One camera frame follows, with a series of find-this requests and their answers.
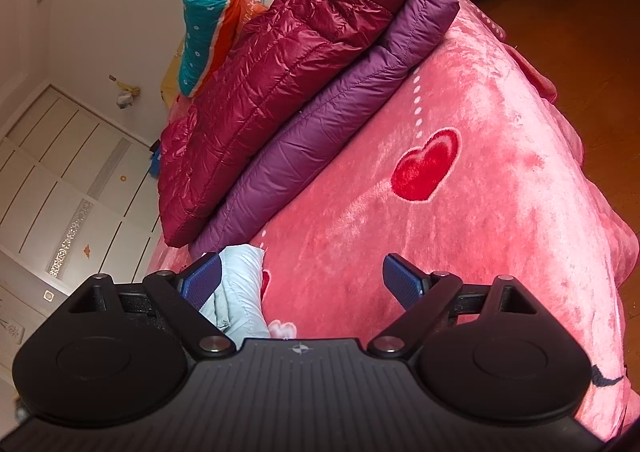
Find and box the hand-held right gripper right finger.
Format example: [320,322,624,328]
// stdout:
[367,253,546,359]

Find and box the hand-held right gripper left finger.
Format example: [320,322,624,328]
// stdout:
[67,252,237,359]

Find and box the light blue down jacket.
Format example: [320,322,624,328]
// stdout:
[200,245,272,339]

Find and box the purple down jacket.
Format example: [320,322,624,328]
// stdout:
[189,0,461,258]

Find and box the maroon down jacket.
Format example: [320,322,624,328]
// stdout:
[157,0,425,248]

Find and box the pink heart printed blanket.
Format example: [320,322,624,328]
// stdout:
[145,0,640,443]

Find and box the white wardrobe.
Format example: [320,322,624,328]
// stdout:
[0,82,163,433]

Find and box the colourful teal orange quilt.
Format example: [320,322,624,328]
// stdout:
[178,0,281,98]

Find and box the hanging wall ornament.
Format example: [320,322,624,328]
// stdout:
[109,75,141,109]

